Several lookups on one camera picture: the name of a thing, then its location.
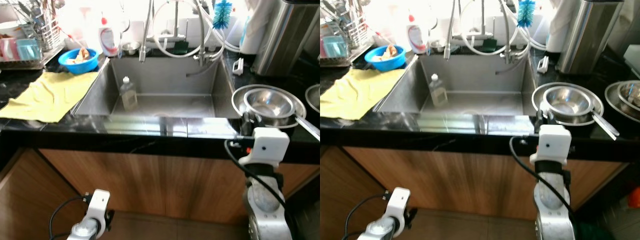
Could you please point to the steel spoon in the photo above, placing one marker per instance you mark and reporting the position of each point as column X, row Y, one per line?
column 307, row 127
column 605, row 126

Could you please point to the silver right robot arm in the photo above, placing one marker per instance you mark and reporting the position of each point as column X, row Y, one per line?
column 552, row 210
column 267, row 210

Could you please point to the clear bottle white cap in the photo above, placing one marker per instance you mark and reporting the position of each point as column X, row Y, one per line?
column 128, row 95
column 438, row 92

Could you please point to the grey gooseneck tap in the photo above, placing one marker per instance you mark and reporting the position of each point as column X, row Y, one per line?
column 202, row 30
column 507, row 30

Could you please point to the steel spring faucet spout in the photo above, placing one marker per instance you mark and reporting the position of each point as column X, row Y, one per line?
column 146, row 30
column 452, row 27

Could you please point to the brown food scraps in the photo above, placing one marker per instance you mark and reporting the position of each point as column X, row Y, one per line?
column 82, row 54
column 387, row 51

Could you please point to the white dish soap bottle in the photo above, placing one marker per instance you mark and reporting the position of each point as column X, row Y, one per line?
column 416, row 37
column 108, row 40

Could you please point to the small steel bowl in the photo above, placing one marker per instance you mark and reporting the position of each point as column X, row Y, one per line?
column 440, row 46
column 131, row 48

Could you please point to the steel faucet base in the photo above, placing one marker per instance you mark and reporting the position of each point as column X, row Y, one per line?
column 481, row 34
column 172, row 36

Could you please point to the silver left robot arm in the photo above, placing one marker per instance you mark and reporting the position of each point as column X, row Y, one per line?
column 382, row 232
column 82, row 232

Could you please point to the stainless steel sink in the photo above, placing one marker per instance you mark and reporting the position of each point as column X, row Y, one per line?
column 475, row 82
column 165, row 85

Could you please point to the stainless steel knife block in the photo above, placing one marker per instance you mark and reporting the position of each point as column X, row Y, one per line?
column 287, row 40
column 590, row 37

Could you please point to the white bowl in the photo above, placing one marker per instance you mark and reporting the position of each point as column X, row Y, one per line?
column 10, row 29

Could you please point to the wooden kitchen cabinet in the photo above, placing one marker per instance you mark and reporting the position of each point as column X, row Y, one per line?
column 150, row 185
column 475, row 180

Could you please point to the green sponge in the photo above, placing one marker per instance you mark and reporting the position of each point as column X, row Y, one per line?
column 181, row 47
column 489, row 45

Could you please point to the teal cup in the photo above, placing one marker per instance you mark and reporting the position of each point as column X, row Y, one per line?
column 337, row 48
column 28, row 50

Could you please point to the round steel plate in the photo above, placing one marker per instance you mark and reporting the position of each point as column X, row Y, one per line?
column 238, row 103
column 612, row 106
column 538, row 100
column 314, row 97

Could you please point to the blue bottle brush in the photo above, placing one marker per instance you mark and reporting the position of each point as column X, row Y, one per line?
column 222, row 15
column 526, row 12

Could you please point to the blue plastic bowl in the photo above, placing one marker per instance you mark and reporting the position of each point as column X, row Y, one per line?
column 78, row 66
column 385, row 63

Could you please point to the yellow cloth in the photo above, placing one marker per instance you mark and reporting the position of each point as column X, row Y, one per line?
column 357, row 92
column 47, row 97

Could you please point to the steel mixing bowl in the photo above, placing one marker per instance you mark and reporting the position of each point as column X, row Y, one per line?
column 567, row 100
column 631, row 95
column 269, row 102

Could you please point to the pink cup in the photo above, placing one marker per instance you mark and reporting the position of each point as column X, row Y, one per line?
column 323, row 48
column 7, row 49

